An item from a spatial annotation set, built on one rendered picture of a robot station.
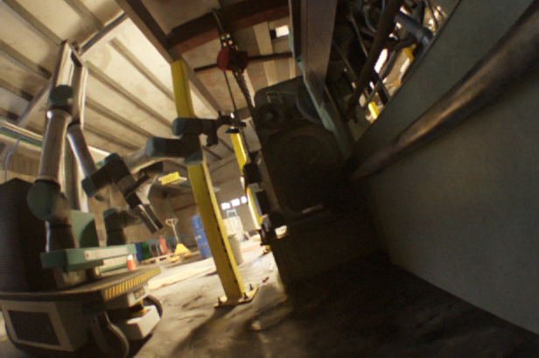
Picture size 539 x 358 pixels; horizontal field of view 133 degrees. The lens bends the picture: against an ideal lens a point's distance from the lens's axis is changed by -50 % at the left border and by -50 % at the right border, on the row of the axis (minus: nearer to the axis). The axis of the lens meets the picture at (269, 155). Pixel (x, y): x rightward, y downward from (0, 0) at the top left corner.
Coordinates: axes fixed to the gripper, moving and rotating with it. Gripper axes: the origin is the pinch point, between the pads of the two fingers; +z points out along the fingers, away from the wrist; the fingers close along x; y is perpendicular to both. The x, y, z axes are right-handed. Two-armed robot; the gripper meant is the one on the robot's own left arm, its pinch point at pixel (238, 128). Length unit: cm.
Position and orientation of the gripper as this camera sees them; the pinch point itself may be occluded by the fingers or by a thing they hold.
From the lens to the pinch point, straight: 107.1
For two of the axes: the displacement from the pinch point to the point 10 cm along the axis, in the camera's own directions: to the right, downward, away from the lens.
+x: -6.2, 4.0, 6.7
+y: -3.1, -9.2, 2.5
